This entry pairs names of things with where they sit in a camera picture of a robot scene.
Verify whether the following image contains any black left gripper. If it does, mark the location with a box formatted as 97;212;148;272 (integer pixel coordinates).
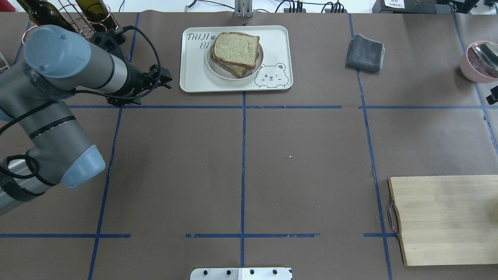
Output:
90;31;172;108

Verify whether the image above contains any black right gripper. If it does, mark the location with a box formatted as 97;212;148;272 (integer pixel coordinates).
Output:
486;86;498;105

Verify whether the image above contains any white round plate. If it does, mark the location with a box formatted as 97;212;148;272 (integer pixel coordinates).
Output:
205;43;263;81

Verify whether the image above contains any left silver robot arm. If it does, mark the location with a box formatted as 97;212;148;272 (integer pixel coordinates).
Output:
1;25;172;214

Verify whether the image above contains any cream bear tray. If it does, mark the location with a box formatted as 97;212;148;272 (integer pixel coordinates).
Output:
179;25;293;93

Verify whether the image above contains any pink bowl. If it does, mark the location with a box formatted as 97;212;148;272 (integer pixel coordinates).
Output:
459;40;497;84

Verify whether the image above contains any metal scoop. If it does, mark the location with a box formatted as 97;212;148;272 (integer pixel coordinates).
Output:
472;42;498;78

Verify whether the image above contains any dark wine bottle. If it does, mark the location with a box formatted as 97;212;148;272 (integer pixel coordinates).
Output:
17;0;76;32
76;0;118;32

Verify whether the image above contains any wooden cutting board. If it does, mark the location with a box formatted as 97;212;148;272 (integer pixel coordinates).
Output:
388;174;498;266

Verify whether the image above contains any folded grey cloth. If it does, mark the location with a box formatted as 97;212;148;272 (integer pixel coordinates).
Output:
345;34;385;72

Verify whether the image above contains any copper wire bottle rack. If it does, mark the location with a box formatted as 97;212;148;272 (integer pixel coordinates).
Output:
23;0;120;43

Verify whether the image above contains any aluminium frame post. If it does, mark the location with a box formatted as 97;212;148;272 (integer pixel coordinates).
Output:
234;0;254;18

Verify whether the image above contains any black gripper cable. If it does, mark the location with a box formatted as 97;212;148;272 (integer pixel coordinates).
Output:
0;25;162;191

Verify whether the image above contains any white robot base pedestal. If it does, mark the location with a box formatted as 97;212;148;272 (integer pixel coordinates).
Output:
190;267;293;280

